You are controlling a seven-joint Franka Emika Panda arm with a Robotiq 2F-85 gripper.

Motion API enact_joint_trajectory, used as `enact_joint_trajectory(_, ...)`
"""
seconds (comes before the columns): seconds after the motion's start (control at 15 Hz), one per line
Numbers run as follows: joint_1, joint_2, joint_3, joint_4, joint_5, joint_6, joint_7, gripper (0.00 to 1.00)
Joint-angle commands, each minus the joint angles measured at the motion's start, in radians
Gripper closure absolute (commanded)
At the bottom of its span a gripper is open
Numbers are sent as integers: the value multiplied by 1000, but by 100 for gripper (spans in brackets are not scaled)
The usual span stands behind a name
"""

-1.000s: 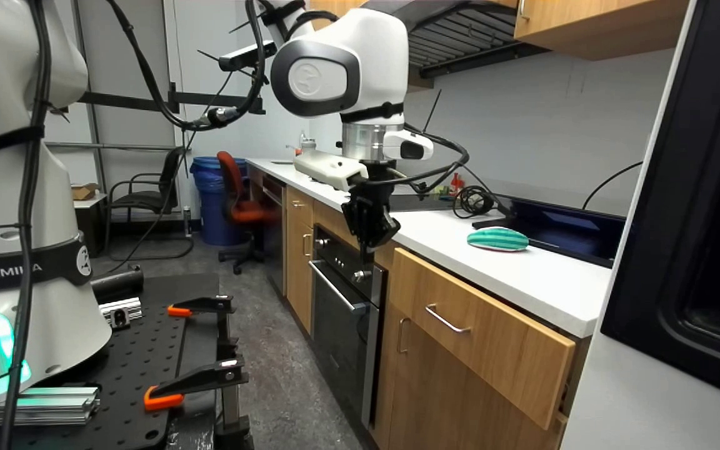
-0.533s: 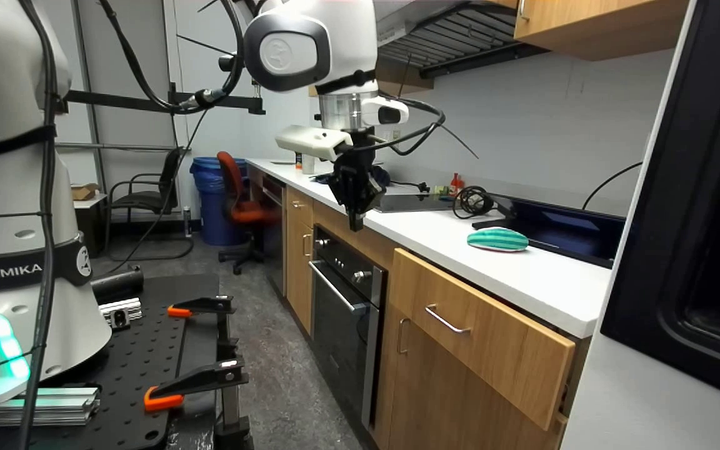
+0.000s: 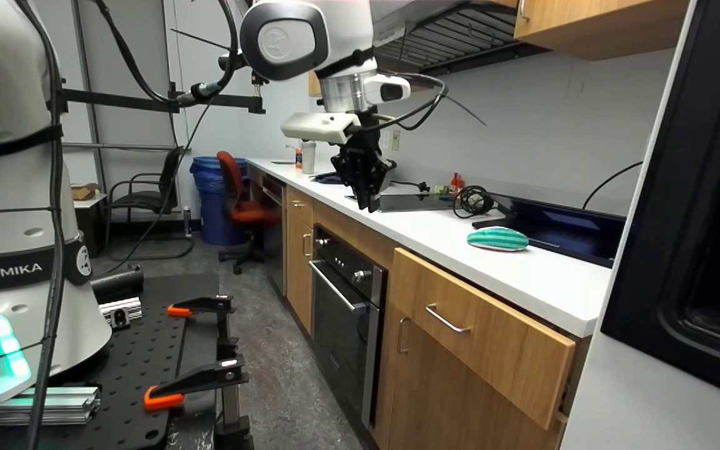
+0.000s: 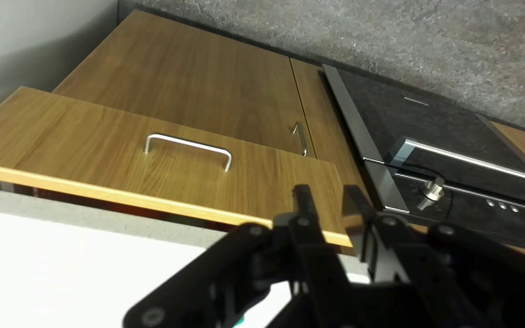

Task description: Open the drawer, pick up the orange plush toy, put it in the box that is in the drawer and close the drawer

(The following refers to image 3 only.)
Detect black perforated work table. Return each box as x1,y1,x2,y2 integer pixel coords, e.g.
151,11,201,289
0,274,243,450

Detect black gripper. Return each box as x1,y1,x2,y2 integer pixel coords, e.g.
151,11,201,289
327,109,399,212

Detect silver oven handle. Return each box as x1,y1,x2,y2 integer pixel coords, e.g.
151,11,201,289
306,259,374,319

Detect blue trash bin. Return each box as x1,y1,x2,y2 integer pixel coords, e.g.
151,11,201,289
188,155,244,250

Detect wooden front drawer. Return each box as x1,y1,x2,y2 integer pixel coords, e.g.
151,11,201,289
386,246,579,434

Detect small white device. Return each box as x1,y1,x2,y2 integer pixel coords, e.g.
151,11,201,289
96,296,147,334

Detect black metal boom bar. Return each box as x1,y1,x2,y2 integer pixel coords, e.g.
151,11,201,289
48,86,268,117

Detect stainless steel range hood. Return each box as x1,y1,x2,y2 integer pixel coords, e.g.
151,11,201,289
369,0,547,82

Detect orange handled bar clamp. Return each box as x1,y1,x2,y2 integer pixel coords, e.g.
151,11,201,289
139,359,247,419
163,291,238,325

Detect small red white bottle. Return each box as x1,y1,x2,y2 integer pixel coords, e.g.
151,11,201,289
289,137,321,180

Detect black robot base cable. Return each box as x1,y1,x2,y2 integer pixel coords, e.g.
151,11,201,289
11,0,74,450

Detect dark folded cloth bag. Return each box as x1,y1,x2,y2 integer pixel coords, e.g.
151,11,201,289
313,167,348,187

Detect black armchair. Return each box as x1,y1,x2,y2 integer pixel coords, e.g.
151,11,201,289
107,146,192,246

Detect thin black power cable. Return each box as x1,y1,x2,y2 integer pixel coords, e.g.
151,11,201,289
578,157,644,212

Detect narrow wooden cabinet door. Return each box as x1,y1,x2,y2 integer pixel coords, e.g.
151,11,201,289
279,185,318,339

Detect orange office chair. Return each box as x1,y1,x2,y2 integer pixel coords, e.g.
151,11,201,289
212,147,286,279

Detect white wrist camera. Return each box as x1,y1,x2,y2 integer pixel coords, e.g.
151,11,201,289
358,70,414,109

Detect silver cabinet door handle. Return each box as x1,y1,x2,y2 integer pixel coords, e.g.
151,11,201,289
396,315,414,361

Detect grey refrigerator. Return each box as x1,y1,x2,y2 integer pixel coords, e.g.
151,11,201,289
558,0,720,450

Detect white flat wrist bracket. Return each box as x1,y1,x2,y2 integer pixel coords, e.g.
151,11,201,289
277,109,366,147

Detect silver drawer handle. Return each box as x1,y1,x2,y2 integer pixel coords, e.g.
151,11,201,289
423,300,474,340

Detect black headphones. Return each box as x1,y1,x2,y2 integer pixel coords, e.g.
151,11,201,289
447,184,519,234

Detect wooden upper cabinet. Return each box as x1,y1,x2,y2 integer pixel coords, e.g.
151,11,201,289
509,0,692,62

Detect small red green toy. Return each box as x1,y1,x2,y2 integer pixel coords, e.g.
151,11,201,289
444,170,467,200

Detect small dark side table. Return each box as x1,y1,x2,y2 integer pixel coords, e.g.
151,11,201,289
68,180,113,260

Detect black built-in oven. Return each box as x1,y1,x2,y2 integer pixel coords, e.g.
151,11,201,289
307,222,389,434

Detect thick black gripper cable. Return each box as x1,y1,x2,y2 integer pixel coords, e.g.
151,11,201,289
91,0,244,110

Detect aluminium extrusion rail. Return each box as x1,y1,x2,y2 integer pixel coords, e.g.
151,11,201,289
0,382,103,431

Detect black stereo camera bar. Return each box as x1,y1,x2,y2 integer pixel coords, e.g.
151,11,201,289
214,50,247,75

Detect black box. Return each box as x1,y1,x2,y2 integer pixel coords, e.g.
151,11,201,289
87,265,147,306

